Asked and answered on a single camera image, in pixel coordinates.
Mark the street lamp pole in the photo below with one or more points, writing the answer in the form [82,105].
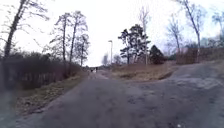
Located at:
[111,51]

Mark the tall bare tree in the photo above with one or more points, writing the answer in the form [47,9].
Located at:
[193,23]

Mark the grey asphalt path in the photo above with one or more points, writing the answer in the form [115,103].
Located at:
[110,103]

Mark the thin bare tree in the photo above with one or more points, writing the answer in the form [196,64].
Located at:
[144,30]

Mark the dark pine tree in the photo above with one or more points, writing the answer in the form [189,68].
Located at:
[135,43]

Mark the reddish brown hedge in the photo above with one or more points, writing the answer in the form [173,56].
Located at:
[193,55]

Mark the grass verge with leaves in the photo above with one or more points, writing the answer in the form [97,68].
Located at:
[40,95]

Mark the dry grass patch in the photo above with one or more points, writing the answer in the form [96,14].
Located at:
[143,71]

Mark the bare leaning tree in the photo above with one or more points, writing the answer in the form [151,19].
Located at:
[13,28]

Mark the row of bare trees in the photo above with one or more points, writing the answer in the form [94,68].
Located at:
[71,40]

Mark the dark evergreen bush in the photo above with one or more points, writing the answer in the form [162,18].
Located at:
[156,55]

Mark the bare birch tree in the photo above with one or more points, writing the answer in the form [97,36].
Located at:
[174,35]

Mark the dark bare hedge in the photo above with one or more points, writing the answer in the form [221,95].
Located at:
[36,68]

